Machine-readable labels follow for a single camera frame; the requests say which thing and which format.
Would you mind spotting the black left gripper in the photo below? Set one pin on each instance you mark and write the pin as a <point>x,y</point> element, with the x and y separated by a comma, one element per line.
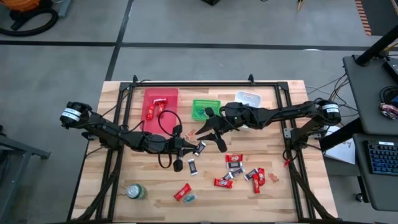
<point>158,144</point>

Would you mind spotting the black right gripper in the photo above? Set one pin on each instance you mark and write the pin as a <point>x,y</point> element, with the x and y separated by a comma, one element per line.
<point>236,115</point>

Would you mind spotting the brown Hershey's candy bar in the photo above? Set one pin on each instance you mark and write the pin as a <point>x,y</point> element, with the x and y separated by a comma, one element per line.
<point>228,176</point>
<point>234,165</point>
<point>200,148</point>
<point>251,174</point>
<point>192,167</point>
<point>237,172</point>

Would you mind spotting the red gummy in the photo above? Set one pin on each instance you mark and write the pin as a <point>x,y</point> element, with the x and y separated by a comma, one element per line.
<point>190,135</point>

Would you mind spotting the teal gummy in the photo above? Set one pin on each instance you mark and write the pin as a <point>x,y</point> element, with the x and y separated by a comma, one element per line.
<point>201,113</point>
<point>190,198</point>

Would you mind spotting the red KitKat candy bar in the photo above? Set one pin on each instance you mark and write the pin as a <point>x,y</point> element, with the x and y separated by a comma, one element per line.
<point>261,176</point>
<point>256,184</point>
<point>150,112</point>
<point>182,192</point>
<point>223,183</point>
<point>161,109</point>
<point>234,158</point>

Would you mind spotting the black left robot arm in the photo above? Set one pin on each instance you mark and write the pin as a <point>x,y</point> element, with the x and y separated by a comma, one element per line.
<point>109,130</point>

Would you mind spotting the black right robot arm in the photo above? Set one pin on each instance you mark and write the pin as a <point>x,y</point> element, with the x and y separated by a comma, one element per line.
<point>280,113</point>

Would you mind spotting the colourful candy bag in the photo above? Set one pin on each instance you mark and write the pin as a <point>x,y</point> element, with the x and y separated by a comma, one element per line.
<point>388,111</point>

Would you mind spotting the green plastic mesh basket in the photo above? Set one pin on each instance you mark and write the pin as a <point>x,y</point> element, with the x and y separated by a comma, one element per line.
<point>214,109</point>

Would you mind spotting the pink plastic bin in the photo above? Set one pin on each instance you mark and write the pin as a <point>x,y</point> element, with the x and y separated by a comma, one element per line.
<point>155,93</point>

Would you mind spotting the green Sprite can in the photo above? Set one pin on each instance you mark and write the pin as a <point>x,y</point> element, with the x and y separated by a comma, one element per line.
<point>136,191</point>

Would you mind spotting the orange gummy in clear wrapper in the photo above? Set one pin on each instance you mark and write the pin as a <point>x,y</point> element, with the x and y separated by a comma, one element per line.
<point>273,177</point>

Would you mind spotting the black stand foot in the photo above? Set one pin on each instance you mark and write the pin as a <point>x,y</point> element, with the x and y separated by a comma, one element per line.
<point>211,2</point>

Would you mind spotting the black slanted support beam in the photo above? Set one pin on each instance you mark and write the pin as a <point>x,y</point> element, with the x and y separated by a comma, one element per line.
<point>342,135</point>
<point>376,46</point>

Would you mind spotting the white paper sheet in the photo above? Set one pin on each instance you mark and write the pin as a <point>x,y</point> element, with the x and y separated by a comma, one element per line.
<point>342,152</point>

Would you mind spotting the grey metal stand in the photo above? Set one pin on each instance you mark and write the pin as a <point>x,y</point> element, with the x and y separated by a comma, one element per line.
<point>25,148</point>

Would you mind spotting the black caster wheel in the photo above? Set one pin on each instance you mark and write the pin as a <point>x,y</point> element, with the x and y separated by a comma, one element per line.
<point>360,198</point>

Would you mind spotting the backlit computer keyboard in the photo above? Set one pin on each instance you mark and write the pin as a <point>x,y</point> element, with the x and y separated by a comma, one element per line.
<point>384,157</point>

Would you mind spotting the black floor mat striped edge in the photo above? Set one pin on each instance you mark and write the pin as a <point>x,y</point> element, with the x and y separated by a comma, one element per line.
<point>382,15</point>

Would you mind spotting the orange shop vacuum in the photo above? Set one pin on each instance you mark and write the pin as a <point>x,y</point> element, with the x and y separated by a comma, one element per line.
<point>21,4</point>

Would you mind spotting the black metal rig frame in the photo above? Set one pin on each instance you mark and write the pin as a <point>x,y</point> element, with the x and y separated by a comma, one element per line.
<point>202,84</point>

